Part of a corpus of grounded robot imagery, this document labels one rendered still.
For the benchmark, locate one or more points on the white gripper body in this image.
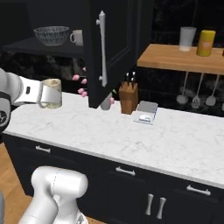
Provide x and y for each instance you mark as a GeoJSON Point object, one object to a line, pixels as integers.
{"type": "Point", "coordinates": [52, 94]}

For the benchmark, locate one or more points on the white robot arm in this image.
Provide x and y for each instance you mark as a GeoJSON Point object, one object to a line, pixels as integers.
{"type": "Point", "coordinates": [55, 186]}

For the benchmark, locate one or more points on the black base cabinet door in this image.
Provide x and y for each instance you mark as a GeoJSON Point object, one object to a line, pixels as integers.
{"type": "Point", "coordinates": [122, 201]}
{"type": "Point", "coordinates": [189, 213]}

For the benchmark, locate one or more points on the cream glass cup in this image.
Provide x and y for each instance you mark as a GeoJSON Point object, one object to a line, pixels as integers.
{"type": "Point", "coordinates": [54, 83]}

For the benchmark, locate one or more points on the pink flowers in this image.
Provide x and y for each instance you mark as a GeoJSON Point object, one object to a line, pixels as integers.
{"type": "Point", "coordinates": [83, 92]}

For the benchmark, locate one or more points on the grey flower vase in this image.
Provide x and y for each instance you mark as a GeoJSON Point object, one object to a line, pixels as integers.
{"type": "Point", "coordinates": [106, 104]}

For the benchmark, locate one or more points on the clear glass bowl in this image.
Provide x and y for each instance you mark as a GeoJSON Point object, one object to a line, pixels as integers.
{"type": "Point", "coordinates": [52, 35]}

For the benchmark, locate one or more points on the white mug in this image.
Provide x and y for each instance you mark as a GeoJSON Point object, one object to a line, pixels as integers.
{"type": "Point", "coordinates": [78, 38]}

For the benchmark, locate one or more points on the black drawer front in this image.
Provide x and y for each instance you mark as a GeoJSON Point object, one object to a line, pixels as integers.
{"type": "Point", "coordinates": [215, 201]}
{"type": "Point", "coordinates": [145, 182]}
{"type": "Point", "coordinates": [64, 159]}

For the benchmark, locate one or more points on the wooden knife block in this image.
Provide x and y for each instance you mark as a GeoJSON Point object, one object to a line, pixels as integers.
{"type": "Point", "coordinates": [128, 97]}

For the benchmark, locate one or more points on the white kitchen scale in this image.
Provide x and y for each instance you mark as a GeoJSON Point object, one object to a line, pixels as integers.
{"type": "Point", "coordinates": [145, 113]}

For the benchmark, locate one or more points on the silver hanging ladle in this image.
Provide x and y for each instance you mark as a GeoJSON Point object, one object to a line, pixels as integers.
{"type": "Point", "coordinates": [182, 99]}

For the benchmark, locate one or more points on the silver hanging slotted spatula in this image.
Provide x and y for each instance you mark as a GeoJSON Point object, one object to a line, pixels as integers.
{"type": "Point", "coordinates": [196, 101]}

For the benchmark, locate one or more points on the silver hanging spoon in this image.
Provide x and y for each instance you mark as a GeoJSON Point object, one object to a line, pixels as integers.
{"type": "Point", "coordinates": [211, 100]}

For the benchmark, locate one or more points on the yellow canister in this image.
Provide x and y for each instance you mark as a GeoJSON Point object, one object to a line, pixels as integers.
{"type": "Point", "coordinates": [206, 42]}

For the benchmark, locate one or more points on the black wall cabinet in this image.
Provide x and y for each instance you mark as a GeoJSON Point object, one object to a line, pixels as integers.
{"type": "Point", "coordinates": [38, 11]}

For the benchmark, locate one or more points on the black wall cabinet door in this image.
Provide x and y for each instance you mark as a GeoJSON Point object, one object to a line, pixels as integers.
{"type": "Point", "coordinates": [119, 35]}

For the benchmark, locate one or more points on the wooden wall shelf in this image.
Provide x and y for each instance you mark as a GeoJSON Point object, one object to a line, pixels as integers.
{"type": "Point", "coordinates": [178, 59]}

